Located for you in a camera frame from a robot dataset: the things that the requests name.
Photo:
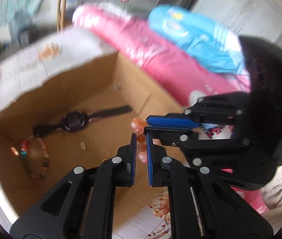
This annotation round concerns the brown cardboard box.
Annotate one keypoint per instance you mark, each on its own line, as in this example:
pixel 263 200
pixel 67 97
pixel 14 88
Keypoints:
pixel 103 83

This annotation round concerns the floral plaid table mat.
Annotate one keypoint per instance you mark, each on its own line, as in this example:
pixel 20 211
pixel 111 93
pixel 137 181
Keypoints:
pixel 32 66

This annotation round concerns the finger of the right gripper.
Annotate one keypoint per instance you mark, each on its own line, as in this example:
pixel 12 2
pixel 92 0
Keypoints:
pixel 172 120
pixel 169 136

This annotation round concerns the black pink smart watch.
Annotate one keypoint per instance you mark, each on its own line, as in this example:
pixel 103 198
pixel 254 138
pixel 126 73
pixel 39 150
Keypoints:
pixel 77 120

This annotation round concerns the black camera housing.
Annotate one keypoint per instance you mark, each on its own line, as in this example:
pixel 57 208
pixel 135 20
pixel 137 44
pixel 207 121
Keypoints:
pixel 263 119

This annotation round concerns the wooden chair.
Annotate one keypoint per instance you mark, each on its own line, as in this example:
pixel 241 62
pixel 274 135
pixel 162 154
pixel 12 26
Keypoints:
pixel 60 14

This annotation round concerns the pink floral quilt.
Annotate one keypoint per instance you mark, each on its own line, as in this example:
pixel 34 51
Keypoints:
pixel 178 73

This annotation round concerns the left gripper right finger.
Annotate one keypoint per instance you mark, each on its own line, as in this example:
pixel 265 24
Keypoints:
pixel 201 204

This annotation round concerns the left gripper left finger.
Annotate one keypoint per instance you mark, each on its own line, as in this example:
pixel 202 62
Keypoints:
pixel 81 204

